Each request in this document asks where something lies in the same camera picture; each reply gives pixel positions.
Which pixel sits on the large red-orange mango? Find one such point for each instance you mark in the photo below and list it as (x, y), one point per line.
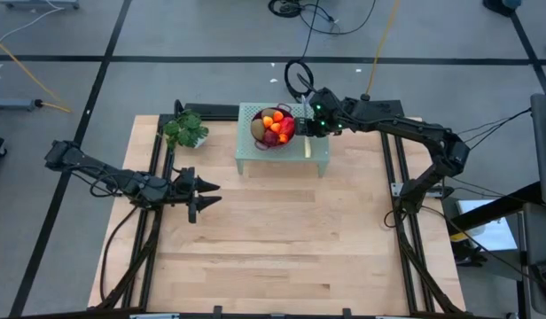
(290, 126)

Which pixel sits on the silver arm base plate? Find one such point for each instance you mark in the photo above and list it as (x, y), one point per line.
(396, 189)

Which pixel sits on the dark red colander bowl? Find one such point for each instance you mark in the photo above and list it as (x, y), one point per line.
(254, 114)

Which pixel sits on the black aluminium table frame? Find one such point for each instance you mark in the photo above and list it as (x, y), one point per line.
(366, 146)

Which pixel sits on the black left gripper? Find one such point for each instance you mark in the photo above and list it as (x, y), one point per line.
(182, 186)

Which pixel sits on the grey floor box with plug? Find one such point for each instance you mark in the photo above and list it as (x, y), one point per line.
(11, 104)

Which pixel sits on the long grey floor box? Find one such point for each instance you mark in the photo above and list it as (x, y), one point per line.
(38, 3)

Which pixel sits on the grey panel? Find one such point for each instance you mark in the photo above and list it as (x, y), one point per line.
(539, 239)

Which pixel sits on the green plant in white pot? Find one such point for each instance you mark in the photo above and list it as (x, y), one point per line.
(184, 130)

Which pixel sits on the white board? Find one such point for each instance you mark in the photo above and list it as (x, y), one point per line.
(490, 230)

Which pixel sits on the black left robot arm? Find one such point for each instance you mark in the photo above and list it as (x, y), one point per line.
(100, 175)

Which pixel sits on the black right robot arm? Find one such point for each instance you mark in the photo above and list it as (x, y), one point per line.
(410, 126)

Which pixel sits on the grey cabinet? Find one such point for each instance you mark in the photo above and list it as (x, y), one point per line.
(545, 155)

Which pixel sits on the black beam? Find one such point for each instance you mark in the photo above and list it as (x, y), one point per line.
(499, 208)

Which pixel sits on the brown kiwi fruit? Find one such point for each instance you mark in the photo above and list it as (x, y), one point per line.
(267, 112)
(257, 129)

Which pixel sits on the black table clamp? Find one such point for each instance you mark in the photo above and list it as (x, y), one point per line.
(346, 313)
(217, 312)

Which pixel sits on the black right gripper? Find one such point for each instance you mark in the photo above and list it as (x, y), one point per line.
(328, 111)

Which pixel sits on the black office chair base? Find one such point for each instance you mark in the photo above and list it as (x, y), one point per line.
(499, 6)

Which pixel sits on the pale green perforated riser table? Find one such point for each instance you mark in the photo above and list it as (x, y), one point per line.
(255, 153)

